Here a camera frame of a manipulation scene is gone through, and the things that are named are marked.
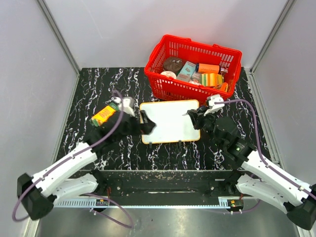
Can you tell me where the striped sponge pack in basket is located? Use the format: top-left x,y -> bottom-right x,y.
201,73 -> 224,87

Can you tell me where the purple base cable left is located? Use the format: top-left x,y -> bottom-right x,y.
83,192 -> 134,228

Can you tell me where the white board yellow frame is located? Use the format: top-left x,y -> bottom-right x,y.
139,100 -> 200,145

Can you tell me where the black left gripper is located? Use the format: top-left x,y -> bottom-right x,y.
115,111 -> 156,143

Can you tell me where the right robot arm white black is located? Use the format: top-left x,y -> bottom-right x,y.
186,107 -> 316,231

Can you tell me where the red plastic shopping basket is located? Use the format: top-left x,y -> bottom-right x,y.
144,35 -> 242,104

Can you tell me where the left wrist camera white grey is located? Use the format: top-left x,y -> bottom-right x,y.
114,97 -> 135,117

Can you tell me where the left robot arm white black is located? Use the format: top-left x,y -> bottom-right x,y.
12,110 -> 156,222

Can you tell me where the pink white round item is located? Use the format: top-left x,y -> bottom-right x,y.
161,71 -> 177,79

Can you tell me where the wrist camera white grey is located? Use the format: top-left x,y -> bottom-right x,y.
114,97 -> 135,117
203,94 -> 225,116

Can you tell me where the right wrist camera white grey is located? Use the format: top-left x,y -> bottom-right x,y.
203,94 -> 225,116

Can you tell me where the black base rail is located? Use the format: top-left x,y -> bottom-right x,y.
94,170 -> 241,208

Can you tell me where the orange green sponge pack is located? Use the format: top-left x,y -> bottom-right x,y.
90,103 -> 119,127

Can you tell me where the brown round chocolate item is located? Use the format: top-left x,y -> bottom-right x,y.
162,56 -> 184,74

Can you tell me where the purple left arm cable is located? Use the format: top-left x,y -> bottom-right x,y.
11,90 -> 124,222

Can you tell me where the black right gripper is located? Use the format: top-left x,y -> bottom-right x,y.
188,106 -> 223,148

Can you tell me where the teal white small box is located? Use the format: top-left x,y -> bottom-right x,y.
176,61 -> 196,82

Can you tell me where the orange bottle blue cap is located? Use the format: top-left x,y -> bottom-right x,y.
196,63 -> 220,74

